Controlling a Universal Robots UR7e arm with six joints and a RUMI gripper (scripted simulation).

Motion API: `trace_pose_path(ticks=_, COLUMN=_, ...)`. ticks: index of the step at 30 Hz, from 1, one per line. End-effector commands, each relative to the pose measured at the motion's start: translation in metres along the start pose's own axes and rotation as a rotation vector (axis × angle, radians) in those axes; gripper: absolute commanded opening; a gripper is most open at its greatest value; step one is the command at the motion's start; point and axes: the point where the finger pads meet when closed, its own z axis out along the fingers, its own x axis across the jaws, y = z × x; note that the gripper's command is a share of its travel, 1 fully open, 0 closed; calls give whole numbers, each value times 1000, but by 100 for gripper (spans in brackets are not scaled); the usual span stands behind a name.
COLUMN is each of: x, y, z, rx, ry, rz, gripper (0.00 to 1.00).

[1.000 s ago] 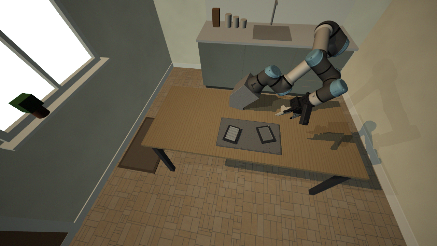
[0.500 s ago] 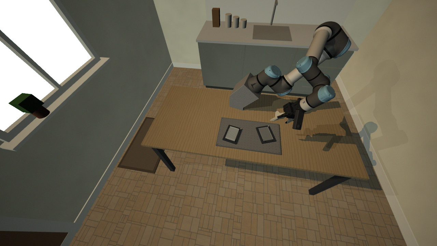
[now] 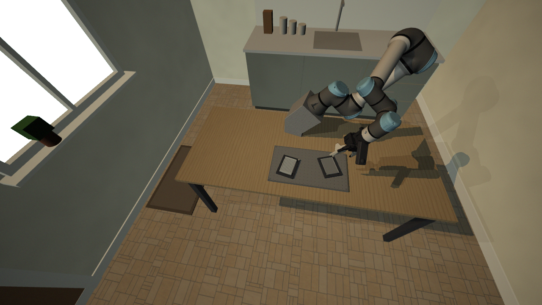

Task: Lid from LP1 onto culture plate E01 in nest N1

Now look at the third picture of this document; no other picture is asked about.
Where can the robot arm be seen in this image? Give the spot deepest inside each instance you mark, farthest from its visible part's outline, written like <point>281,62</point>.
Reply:
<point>409,51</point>

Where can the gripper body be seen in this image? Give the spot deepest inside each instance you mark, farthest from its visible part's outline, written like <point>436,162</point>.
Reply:
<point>352,139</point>

